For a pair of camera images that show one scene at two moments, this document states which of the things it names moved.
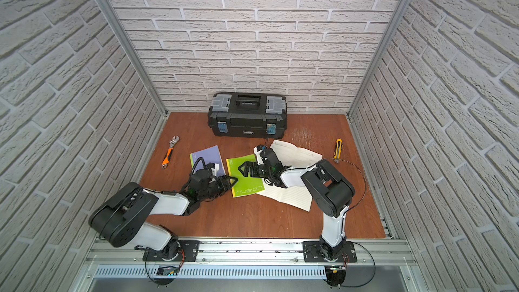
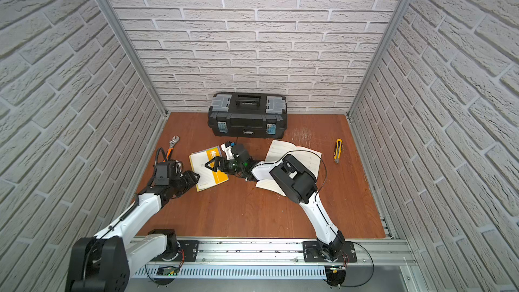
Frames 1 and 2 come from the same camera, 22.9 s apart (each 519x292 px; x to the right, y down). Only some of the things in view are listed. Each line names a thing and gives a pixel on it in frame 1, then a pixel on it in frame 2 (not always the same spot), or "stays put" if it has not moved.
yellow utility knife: x=338 y=150 stays put
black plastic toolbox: x=248 y=115 stays put
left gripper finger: x=215 y=167 to x=178 y=166
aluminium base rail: x=124 y=259 stays put
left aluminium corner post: x=121 y=29 stays put
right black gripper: x=254 y=166 to x=218 y=159
